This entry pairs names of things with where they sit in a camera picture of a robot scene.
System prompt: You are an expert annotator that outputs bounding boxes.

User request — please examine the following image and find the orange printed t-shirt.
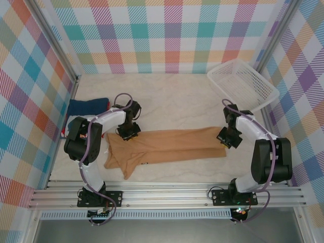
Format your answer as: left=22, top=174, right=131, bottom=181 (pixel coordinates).
left=103, top=126, right=227, bottom=180

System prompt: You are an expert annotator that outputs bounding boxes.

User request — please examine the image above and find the folded navy t-shirt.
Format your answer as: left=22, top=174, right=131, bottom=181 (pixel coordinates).
left=66, top=97, right=111, bottom=135

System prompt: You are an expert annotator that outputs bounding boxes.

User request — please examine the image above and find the white plastic basket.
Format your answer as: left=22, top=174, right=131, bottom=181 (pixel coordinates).
left=207, top=60, right=280, bottom=112

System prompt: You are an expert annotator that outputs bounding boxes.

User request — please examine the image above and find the small circuit board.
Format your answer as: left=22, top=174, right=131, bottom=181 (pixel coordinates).
left=88, top=207, right=112, bottom=220
left=231, top=207, right=251, bottom=222

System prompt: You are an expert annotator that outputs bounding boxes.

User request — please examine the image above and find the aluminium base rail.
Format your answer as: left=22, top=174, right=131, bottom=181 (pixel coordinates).
left=27, top=180, right=308, bottom=211

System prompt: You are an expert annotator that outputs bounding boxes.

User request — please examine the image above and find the white slotted cable duct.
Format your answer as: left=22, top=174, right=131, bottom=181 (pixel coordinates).
left=40, top=211, right=232, bottom=220

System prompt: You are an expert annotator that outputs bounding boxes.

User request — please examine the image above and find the aluminium frame post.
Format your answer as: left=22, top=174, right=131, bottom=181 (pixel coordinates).
left=29, top=0, right=82, bottom=84
left=252, top=0, right=298, bottom=76

